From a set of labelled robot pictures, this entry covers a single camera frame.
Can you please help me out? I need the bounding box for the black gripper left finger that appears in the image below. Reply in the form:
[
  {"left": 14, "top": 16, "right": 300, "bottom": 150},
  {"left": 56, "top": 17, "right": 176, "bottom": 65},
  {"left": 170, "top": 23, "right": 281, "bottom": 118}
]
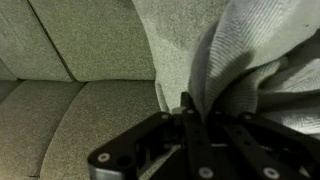
[{"left": 87, "top": 92, "right": 214, "bottom": 180}]

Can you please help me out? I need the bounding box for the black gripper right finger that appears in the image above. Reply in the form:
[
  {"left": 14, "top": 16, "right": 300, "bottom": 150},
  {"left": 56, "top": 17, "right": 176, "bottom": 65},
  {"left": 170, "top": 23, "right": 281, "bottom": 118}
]
[{"left": 207, "top": 111, "right": 320, "bottom": 180}]

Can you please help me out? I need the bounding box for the green blanket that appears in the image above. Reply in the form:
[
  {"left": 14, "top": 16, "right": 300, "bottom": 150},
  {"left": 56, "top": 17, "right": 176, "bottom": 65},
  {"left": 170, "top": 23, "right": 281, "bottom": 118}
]
[{"left": 155, "top": 0, "right": 320, "bottom": 141}]

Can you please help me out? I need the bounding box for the grey fabric couch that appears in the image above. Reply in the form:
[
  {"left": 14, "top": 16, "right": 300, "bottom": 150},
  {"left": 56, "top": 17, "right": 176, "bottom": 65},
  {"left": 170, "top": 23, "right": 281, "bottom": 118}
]
[{"left": 0, "top": 0, "right": 228, "bottom": 180}]

